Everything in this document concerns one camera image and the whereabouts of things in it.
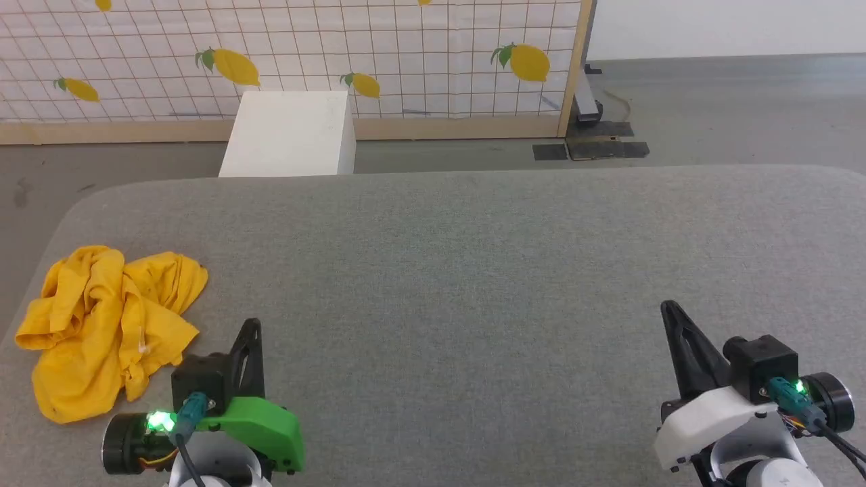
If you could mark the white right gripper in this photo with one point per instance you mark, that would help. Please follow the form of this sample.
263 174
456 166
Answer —
703 419

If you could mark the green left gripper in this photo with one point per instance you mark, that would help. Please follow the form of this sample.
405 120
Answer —
264 426

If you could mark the yellow cartoon print T-shirt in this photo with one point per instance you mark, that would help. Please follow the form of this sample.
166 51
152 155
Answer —
95 325

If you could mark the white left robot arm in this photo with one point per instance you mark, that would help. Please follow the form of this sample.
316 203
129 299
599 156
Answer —
223 463

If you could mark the white box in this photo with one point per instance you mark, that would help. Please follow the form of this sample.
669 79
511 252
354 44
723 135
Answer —
291 135

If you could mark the small black floor mat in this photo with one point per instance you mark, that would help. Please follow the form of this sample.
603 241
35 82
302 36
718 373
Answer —
549 152

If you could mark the lemon print partition screen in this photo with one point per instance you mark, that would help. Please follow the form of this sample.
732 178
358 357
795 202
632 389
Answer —
304 40

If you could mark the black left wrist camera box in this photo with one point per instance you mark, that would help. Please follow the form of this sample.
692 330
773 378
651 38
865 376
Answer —
199 382

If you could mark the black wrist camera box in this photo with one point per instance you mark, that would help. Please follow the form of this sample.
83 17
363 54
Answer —
761 368
199 382

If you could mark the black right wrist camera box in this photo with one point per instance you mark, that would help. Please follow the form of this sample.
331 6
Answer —
761 368

